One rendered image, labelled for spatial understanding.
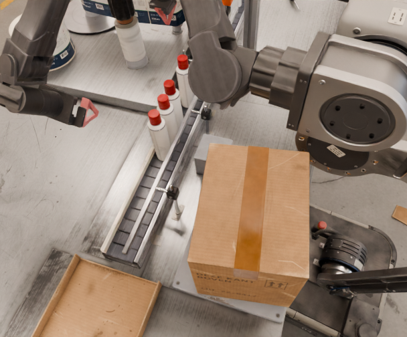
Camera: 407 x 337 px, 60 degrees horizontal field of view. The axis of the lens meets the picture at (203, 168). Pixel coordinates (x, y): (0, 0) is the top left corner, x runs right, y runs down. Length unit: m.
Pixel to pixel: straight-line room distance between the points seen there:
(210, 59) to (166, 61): 0.95
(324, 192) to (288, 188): 1.34
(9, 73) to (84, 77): 0.75
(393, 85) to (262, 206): 0.40
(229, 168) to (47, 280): 0.62
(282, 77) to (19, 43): 0.49
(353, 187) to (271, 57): 1.74
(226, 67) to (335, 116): 0.16
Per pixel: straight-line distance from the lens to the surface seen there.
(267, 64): 0.51
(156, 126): 1.01
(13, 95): 0.80
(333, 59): 0.50
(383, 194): 2.24
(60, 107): 0.85
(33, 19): 0.75
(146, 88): 1.37
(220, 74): 0.51
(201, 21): 0.55
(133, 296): 1.04
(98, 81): 1.45
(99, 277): 1.08
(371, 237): 1.81
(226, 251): 0.74
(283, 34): 1.66
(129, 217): 1.07
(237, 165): 0.83
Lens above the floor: 1.81
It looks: 57 degrees down
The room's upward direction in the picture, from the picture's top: 7 degrees counter-clockwise
